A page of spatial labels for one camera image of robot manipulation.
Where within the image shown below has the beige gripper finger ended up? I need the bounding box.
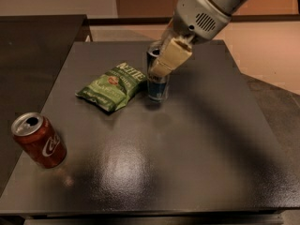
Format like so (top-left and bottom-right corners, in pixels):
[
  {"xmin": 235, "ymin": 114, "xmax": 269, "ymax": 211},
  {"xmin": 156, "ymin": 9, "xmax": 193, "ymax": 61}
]
[
  {"xmin": 147, "ymin": 37, "xmax": 192, "ymax": 78},
  {"xmin": 160, "ymin": 20, "xmax": 173, "ymax": 47}
]

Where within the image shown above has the silver blue redbull can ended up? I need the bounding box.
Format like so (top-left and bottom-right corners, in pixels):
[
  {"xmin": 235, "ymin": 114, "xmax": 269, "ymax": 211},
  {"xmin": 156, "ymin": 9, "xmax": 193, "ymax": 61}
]
[{"xmin": 147, "ymin": 41, "xmax": 170, "ymax": 102}]

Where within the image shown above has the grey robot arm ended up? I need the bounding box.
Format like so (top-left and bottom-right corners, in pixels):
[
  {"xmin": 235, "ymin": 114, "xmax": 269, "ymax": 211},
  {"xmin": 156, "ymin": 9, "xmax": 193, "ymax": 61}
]
[{"xmin": 149, "ymin": 0, "xmax": 247, "ymax": 78}]

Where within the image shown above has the green jalapeno chip bag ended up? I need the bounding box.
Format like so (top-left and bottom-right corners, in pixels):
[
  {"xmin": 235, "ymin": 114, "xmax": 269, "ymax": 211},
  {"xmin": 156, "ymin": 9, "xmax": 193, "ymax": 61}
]
[{"xmin": 76, "ymin": 63, "xmax": 147, "ymax": 113}]

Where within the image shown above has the red coca-cola can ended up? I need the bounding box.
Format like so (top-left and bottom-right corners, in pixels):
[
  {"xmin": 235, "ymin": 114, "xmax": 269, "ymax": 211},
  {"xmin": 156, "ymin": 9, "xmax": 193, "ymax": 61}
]
[{"xmin": 11, "ymin": 112, "xmax": 67, "ymax": 169}]

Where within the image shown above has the dark side table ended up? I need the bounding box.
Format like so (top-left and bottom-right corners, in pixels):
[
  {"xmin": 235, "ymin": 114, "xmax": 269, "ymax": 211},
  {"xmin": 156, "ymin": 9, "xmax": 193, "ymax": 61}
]
[{"xmin": 0, "ymin": 15, "xmax": 91, "ymax": 194}]

